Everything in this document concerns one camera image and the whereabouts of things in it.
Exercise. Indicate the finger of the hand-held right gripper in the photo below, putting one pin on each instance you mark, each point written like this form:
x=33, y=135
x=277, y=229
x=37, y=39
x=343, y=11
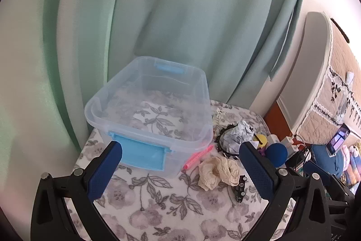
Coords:
x=324, y=176

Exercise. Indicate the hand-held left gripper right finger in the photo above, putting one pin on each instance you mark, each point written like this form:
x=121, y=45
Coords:
x=258, y=173

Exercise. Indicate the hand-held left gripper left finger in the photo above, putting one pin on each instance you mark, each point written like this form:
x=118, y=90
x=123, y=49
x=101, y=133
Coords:
x=105, y=170

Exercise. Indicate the black rhinestone hair clip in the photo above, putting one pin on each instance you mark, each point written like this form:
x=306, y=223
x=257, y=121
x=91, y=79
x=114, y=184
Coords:
x=240, y=190

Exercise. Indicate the blue ball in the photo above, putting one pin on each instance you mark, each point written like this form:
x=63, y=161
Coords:
x=276, y=155

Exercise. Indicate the purple and yellow toy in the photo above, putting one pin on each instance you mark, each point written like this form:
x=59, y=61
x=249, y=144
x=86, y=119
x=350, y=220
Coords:
x=261, y=140

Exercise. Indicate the white paper ball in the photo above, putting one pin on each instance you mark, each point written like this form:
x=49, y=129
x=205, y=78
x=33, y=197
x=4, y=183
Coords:
x=239, y=136

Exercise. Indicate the cream lace scrunchie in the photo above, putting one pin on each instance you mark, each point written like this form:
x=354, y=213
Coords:
x=211, y=173

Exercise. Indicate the black lace headband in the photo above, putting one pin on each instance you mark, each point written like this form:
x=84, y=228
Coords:
x=221, y=142

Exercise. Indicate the pink pen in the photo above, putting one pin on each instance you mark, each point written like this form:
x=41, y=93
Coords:
x=197, y=157

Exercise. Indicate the white hair clip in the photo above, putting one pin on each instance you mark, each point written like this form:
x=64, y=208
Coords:
x=218, y=116

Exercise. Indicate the clear plastic storage box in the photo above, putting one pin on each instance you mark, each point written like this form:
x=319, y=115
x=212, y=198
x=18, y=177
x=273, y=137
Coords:
x=146, y=105

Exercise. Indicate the blue plush pillow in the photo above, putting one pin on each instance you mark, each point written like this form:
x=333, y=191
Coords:
x=324, y=157

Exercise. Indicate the colourful printed cloth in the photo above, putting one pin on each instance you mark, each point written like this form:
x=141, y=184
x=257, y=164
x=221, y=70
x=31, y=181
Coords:
x=352, y=164

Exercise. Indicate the white charger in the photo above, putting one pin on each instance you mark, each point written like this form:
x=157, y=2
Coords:
x=273, y=139
x=290, y=145

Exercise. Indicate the smartphone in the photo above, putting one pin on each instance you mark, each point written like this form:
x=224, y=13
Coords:
x=338, y=140

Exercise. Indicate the grey floral blanket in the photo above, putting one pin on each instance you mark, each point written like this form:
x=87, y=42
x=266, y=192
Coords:
x=169, y=201

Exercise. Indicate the white padded headboard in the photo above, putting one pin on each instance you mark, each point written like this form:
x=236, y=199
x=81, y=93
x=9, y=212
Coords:
x=310, y=66

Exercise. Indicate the shiny green satin curtain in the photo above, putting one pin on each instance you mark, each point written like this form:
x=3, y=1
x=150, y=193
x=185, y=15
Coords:
x=22, y=74

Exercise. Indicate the matte pale green curtain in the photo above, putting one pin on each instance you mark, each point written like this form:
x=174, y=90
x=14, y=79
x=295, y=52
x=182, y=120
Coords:
x=183, y=18

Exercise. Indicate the orange wooden bed frame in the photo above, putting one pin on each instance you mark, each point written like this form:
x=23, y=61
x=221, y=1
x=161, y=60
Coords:
x=275, y=122

